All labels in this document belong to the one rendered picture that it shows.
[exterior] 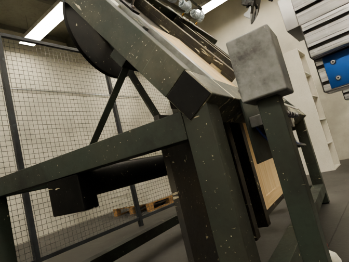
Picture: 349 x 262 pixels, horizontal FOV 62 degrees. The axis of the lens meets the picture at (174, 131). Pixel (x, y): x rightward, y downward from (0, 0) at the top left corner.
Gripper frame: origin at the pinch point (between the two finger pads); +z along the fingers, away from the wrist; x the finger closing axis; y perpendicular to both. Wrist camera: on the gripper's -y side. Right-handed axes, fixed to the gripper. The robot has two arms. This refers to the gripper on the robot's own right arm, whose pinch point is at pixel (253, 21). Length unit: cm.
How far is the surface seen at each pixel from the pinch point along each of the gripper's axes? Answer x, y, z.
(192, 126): 87, -26, 52
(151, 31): 65, 16, 20
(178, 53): 64, 1, 28
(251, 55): 85, -40, 30
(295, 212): 82, -58, 68
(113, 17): 89, 12, 21
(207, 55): 15.7, 16.7, 22.0
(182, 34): 17.0, 35.7, 10.8
